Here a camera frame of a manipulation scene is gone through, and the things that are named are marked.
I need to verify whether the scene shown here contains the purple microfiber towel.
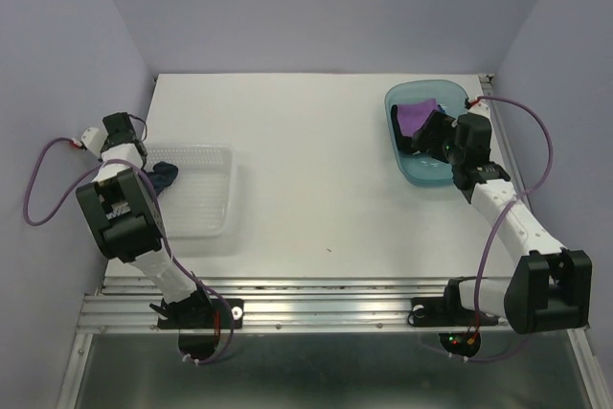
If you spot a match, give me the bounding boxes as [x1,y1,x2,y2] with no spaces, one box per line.
[390,98,443,155]

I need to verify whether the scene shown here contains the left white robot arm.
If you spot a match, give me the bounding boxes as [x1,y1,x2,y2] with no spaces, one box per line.
[76,112,220,329]

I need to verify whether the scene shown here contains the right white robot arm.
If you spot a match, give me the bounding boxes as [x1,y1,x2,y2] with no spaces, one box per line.
[413,110,592,334]

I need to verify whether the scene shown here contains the teal translucent plastic tray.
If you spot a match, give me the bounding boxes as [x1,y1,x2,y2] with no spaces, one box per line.
[384,80,467,187]

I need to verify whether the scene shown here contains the dark grey towel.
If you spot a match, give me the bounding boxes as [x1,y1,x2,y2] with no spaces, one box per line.
[146,162,179,196]

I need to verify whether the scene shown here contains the white perforated plastic basket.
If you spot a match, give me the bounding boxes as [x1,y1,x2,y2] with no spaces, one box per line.
[145,143,237,239]

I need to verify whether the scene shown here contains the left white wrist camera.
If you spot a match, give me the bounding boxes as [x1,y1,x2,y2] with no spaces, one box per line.
[70,127,107,158]

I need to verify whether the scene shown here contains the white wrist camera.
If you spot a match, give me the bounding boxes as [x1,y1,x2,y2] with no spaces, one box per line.
[465,96,491,119]
[70,127,107,158]

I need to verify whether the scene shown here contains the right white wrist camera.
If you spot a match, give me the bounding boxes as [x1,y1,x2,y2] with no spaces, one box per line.
[465,96,491,119]

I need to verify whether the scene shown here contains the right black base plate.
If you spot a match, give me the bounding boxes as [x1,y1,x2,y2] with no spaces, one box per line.
[407,297,476,328]

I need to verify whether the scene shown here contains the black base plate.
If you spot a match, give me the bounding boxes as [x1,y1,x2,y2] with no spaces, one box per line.
[149,298,244,330]
[407,297,476,328]

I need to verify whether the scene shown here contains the aluminium extrusion rail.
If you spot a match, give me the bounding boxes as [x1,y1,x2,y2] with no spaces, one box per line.
[76,277,589,334]

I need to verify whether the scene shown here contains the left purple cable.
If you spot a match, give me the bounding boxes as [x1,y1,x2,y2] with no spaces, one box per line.
[23,138,236,367]

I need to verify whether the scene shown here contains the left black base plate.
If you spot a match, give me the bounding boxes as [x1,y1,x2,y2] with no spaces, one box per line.
[149,298,244,330]

